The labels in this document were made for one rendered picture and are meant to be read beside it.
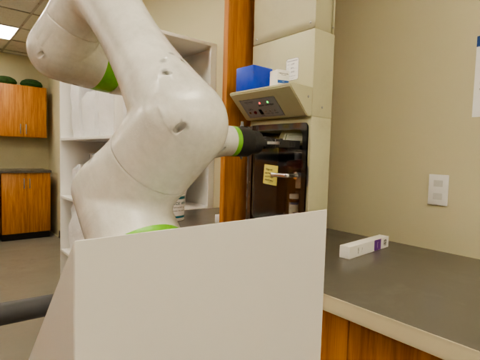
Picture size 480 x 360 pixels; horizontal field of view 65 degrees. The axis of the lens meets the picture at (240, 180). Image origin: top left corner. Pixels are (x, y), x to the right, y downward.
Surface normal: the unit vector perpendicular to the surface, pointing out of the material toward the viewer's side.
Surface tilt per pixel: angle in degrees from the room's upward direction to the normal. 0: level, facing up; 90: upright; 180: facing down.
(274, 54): 90
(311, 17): 90
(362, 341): 90
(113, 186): 100
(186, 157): 129
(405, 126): 90
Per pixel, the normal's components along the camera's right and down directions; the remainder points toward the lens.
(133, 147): -0.44, 0.13
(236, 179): 0.64, 0.07
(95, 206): -0.39, -0.33
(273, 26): -0.77, 0.02
